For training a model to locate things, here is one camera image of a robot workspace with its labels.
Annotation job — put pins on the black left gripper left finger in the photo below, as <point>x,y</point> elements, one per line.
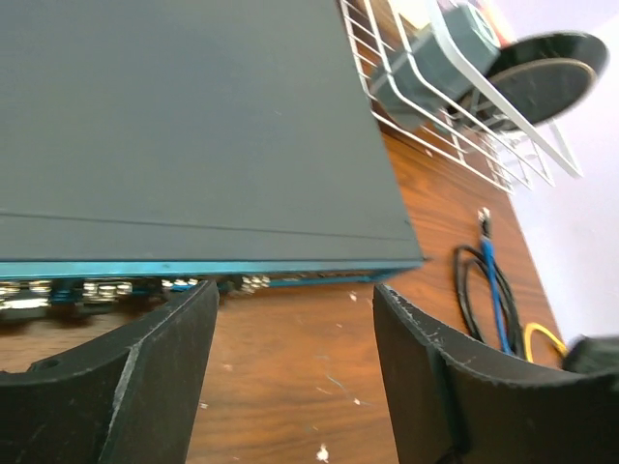
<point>128,396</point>

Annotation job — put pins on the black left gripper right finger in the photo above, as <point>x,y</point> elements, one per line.
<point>453,399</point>

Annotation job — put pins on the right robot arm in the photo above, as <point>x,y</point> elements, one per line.
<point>592,355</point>

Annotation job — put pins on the black round plate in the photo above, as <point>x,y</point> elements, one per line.
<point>545,75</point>

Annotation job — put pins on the grey blue mug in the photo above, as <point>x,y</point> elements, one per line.
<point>476,40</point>

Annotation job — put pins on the black network switch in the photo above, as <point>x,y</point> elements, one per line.
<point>147,145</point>

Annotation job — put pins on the white wire dish rack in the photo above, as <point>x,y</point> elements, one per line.
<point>479,131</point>

